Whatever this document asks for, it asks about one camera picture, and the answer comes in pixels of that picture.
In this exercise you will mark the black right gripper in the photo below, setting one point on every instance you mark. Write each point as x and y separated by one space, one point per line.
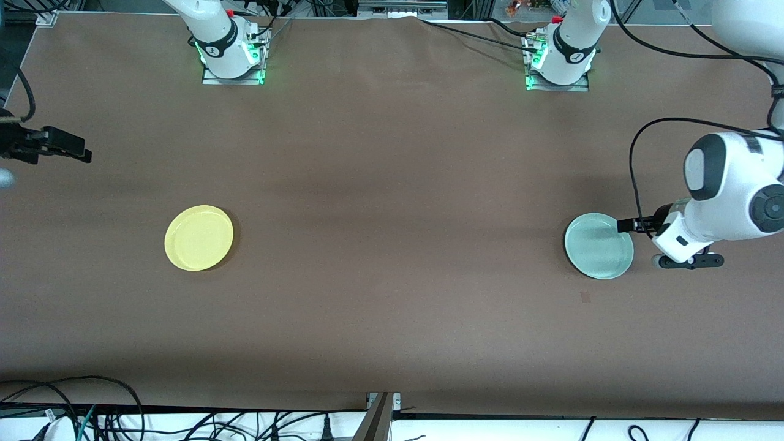
23 146

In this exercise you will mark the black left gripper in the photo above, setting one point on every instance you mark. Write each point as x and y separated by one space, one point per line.
658 218

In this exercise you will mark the pale green round plate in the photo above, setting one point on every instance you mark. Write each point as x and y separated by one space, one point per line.
599 246

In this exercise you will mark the yellow round plate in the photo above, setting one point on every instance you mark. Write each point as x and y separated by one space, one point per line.
199 237

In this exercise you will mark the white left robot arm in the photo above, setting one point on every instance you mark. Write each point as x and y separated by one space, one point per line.
729 184

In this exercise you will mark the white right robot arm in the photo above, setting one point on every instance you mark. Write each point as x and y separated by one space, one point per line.
217 37

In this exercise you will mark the aluminium profile strut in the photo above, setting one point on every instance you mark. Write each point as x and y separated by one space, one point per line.
376 419

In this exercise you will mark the black power plug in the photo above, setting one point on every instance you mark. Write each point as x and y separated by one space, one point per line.
327 429

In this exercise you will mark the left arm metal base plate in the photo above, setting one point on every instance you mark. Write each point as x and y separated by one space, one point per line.
582 86

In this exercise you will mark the metal bracket with ports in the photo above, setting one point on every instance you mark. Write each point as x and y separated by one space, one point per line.
401 7

